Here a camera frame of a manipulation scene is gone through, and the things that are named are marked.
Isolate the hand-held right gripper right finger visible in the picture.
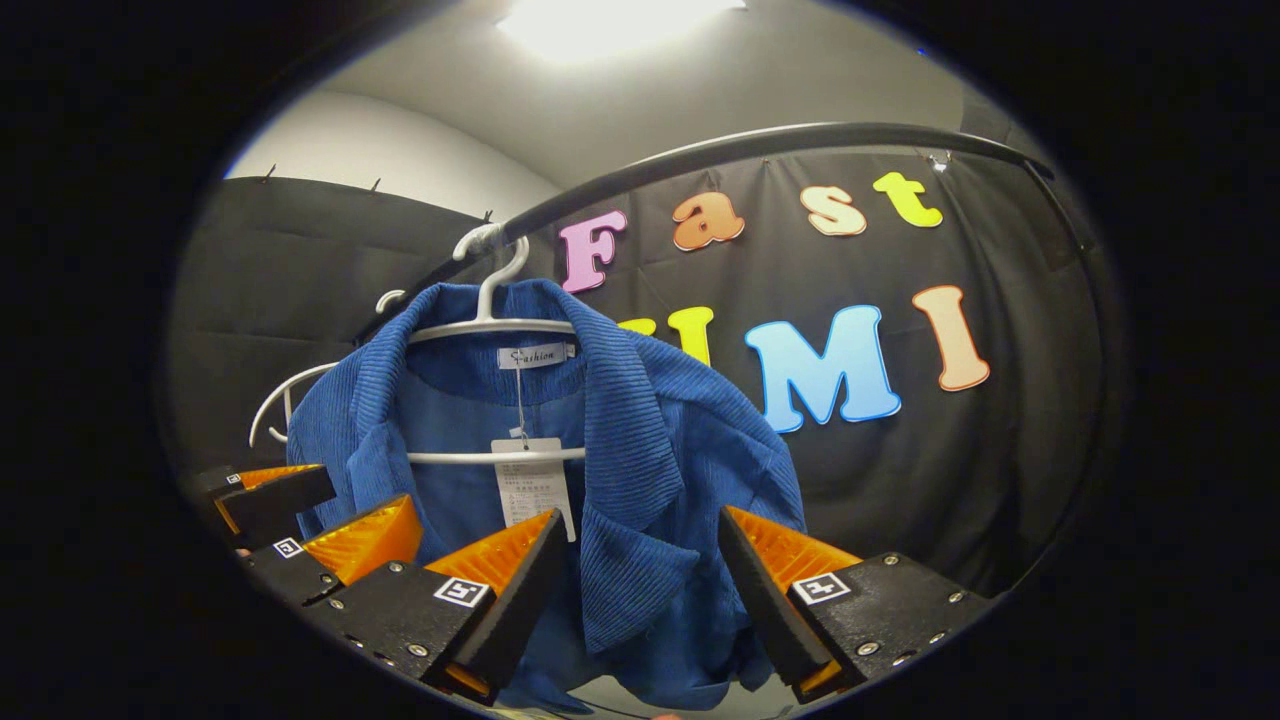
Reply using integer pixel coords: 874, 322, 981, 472
718, 505, 996, 706

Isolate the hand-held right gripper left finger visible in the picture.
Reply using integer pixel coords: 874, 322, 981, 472
296, 508, 569, 707

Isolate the blue corduroy jacket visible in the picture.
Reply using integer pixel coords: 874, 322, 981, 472
287, 278, 809, 713

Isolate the white plastic clothes hanger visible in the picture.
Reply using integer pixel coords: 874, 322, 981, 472
248, 290, 407, 448
405, 222, 587, 466

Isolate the black metal clothes rack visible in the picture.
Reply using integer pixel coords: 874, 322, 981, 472
355, 122, 1101, 346

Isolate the white paper hang tag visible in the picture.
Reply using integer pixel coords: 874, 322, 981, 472
490, 437, 578, 543

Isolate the large ceiling light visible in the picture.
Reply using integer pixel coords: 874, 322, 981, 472
497, 0, 749, 61

